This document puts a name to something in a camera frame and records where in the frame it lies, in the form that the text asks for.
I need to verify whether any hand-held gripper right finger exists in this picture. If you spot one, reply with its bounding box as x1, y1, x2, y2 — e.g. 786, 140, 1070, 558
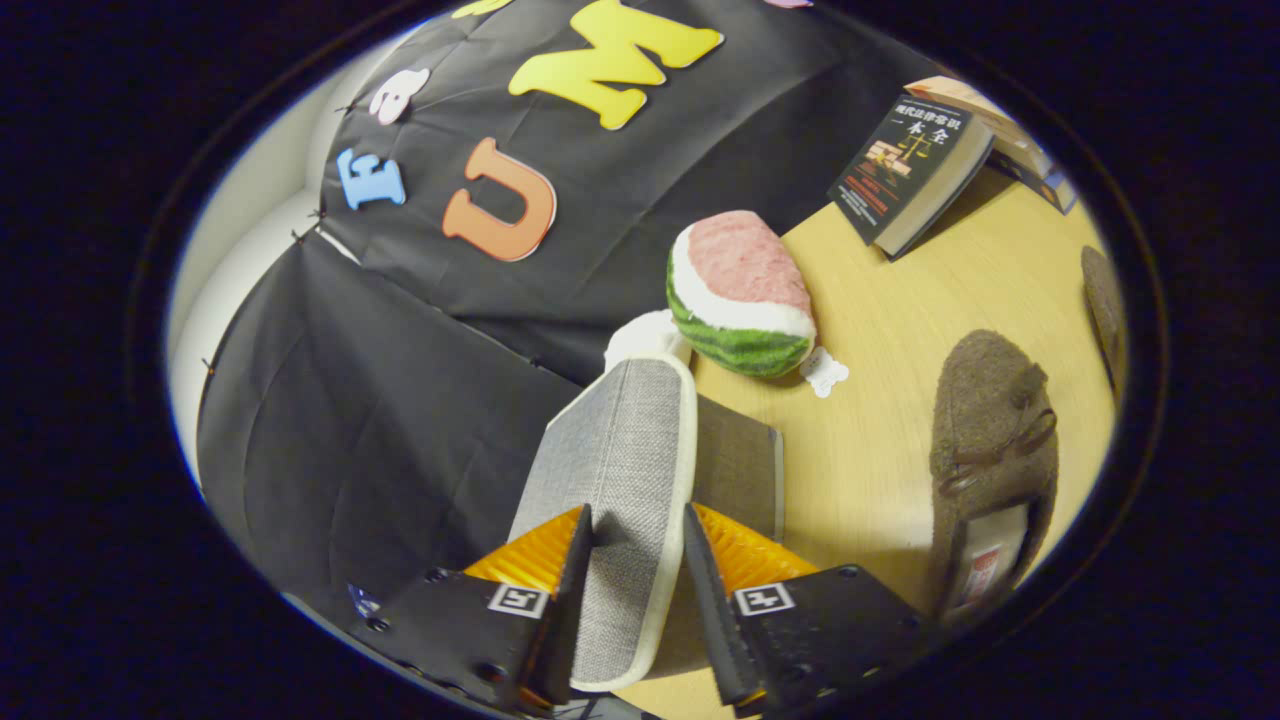
683, 503, 946, 716

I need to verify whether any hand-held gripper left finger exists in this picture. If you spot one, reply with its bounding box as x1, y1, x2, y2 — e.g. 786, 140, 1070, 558
350, 503, 596, 713

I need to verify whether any grey fabric storage box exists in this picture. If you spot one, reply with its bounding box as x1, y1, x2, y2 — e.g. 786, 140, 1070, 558
508, 355, 784, 693

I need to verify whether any brown fuzzy shoe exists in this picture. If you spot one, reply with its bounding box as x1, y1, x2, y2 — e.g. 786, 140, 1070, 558
928, 330, 1059, 626
1080, 245, 1129, 401

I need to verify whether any black backdrop cloth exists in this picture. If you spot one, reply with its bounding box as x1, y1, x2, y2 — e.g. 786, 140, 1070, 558
195, 0, 941, 641

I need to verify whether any white plush toy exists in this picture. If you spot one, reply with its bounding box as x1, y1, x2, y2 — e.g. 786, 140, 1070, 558
605, 310, 692, 372

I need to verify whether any watermelon slice plush toy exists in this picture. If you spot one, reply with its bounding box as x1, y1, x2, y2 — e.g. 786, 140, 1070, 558
666, 210, 851, 399

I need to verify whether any black paperback book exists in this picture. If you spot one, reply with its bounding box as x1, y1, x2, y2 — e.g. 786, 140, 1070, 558
828, 93, 994, 261

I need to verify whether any blue paperback book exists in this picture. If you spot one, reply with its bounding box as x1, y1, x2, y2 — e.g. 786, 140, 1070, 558
1015, 150, 1079, 216

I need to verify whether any beige paperback book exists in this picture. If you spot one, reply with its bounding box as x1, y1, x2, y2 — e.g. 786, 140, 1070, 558
905, 75, 1053, 181

